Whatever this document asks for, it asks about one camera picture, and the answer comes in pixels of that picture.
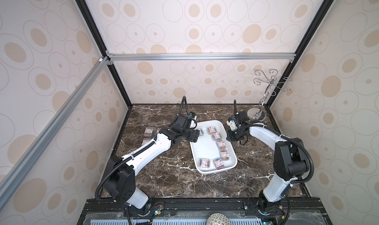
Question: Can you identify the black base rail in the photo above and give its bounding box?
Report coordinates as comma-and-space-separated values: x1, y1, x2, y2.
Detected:
78, 197, 332, 225

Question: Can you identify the white plastic storage tray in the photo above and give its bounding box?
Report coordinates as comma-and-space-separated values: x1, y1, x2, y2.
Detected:
190, 120, 237, 175

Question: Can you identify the black corner frame post left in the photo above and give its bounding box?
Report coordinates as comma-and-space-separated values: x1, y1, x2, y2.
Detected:
75, 0, 133, 108

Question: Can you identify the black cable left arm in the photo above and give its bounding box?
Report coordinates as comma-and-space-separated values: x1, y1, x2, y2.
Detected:
94, 139, 156, 201

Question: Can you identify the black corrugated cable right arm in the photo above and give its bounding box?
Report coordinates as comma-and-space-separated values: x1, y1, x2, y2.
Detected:
254, 124, 314, 184

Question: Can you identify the horizontal aluminium rail back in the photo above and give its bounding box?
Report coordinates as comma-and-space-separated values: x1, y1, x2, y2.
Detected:
109, 52, 296, 61

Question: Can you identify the black corner frame post right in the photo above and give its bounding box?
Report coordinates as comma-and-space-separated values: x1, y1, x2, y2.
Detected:
265, 0, 335, 109

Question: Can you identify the diagonal aluminium rail left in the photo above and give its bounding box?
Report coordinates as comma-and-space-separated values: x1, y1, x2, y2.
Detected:
1, 56, 110, 210

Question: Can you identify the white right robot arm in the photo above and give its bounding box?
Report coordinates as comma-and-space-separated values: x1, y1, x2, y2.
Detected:
227, 109, 314, 204

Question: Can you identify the silver wire hook stand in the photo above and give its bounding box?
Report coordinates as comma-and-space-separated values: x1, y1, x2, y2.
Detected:
248, 69, 293, 122

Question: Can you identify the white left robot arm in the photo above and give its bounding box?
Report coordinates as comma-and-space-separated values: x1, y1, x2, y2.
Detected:
95, 112, 200, 210

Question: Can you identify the black corner frame post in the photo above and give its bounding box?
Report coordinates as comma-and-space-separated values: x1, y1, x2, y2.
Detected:
265, 0, 335, 109
75, 0, 133, 108

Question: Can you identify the metal mesh ball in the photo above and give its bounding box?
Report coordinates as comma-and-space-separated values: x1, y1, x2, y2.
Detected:
206, 213, 232, 225

